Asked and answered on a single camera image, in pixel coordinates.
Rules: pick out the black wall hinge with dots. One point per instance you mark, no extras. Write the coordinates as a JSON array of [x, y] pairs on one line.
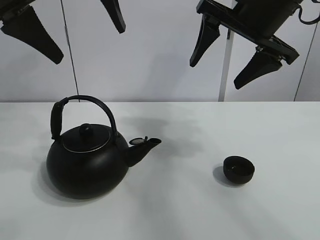
[[228, 34]]

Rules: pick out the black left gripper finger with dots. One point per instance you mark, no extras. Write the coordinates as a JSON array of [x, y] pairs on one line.
[[23, 24], [113, 9]]

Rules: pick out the small black teacup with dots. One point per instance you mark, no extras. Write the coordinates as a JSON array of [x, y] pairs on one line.
[[238, 170]]

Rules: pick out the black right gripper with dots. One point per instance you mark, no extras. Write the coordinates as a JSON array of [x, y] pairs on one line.
[[255, 20]]

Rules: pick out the black teapot with handle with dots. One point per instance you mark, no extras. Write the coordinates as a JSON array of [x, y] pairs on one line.
[[90, 160]]

